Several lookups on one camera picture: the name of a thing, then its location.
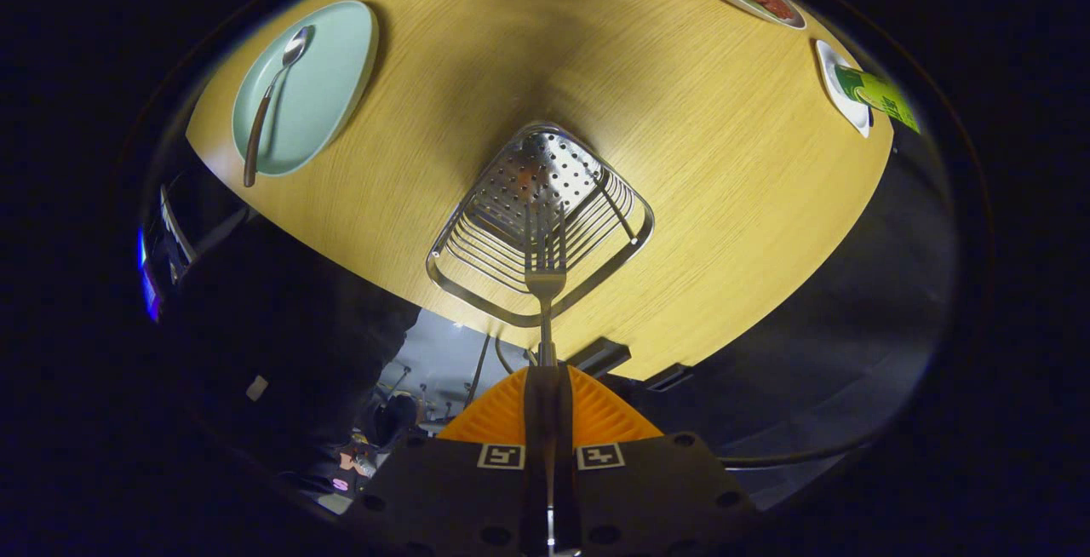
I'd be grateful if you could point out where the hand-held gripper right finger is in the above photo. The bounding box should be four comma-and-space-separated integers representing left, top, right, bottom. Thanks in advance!
554, 365, 754, 556

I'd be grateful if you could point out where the green label drink bottle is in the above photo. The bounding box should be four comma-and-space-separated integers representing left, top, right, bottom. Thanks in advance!
835, 63, 922, 135

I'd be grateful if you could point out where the black table bracket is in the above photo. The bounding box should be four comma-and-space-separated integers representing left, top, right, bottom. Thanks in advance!
566, 337, 631, 379

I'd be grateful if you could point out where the black cable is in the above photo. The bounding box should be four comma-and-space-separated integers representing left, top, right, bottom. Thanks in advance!
720, 421, 878, 468

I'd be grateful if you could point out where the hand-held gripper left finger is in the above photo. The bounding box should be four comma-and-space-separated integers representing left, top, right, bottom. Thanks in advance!
341, 365, 550, 556

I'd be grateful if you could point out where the metal wire basket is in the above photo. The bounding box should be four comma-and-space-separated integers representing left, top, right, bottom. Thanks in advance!
426, 121, 656, 328

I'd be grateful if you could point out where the white square coaster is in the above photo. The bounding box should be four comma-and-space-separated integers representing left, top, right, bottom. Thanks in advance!
815, 39, 874, 139

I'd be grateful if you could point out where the metal fork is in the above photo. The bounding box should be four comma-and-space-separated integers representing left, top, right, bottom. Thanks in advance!
522, 204, 569, 370

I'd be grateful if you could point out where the pale green plate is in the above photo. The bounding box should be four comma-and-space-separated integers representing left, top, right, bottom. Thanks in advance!
232, 0, 380, 178

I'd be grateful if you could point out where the metal spoon with brown handle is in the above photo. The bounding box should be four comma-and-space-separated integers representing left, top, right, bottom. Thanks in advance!
243, 26, 314, 189

